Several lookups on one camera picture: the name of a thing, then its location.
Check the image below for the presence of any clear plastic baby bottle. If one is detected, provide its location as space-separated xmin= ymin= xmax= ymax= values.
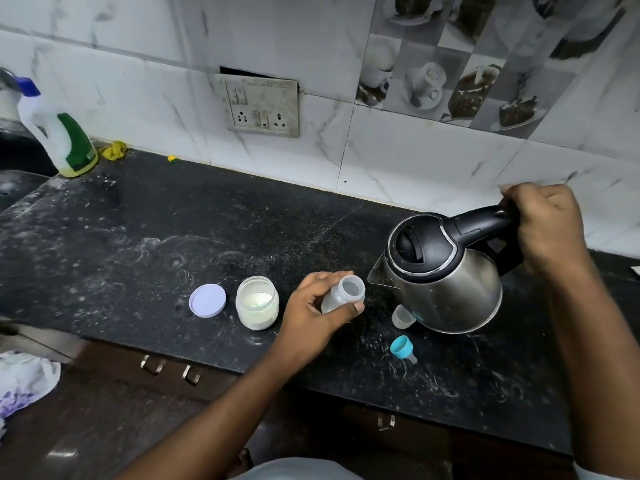
xmin=321 ymin=274 xmax=367 ymax=315

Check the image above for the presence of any person's right hand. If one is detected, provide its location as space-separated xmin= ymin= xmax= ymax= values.
xmin=499 ymin=182 xmax=593 ymax=275

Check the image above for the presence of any clear milk powder jar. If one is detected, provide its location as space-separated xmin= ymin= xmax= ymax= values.
xmin=235 ymin=276 xmax=280 ymax=331

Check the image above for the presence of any person's right forearm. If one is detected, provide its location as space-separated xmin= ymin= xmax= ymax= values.
xmin=542 ymin=254 xmax=640 ymax=478

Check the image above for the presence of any steel electric kettle black handle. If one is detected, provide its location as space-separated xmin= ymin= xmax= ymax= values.
xmin=367 ymin=204 xmax=526 ymax=335

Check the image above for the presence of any light blue right sleeve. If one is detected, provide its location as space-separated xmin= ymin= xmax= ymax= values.
xmin=572 ymin=462 xmax=616 ymax=480

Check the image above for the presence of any person's left hand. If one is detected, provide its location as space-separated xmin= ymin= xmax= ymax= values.
xmin=277 ymin=270 xmax=366 ymax=365

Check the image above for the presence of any crumpled yellow rag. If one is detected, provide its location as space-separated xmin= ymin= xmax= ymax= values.
xmin=99 ymin=140 xmax=129 ymax=161

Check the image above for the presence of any lilac round jar lid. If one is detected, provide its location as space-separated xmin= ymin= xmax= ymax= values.
xmin=188 ymin=283 xmax=227 ymax=319

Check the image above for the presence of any white detergent bottle green label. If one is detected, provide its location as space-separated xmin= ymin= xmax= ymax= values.
xmin=17 ymin=77 xmax=99 ymax=179

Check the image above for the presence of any grimy wall socket plate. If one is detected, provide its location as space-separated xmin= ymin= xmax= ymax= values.
xmin=215 ymin=74 xmax=301 ymax=139

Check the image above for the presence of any translucent dome bottle cap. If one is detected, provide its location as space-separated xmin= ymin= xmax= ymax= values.
xmin=391 ymin=303 xmax=417 ymax=329

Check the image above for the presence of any person's left forearm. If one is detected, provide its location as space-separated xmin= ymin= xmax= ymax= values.
xmin=115 ymin=349 xmax=301 ymax=480

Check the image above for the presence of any light grey shirt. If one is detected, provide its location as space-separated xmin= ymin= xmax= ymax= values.
xmin=242 ymin=457 xmax=363 ymax=480

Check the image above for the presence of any teal nipple ring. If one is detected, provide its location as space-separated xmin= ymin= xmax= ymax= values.
xmin=389 ymin=335 xmax=419 ymax=365

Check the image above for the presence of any black stone sink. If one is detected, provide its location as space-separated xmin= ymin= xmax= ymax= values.
xmin=0 ymin=119 xmax=59 ymax=178

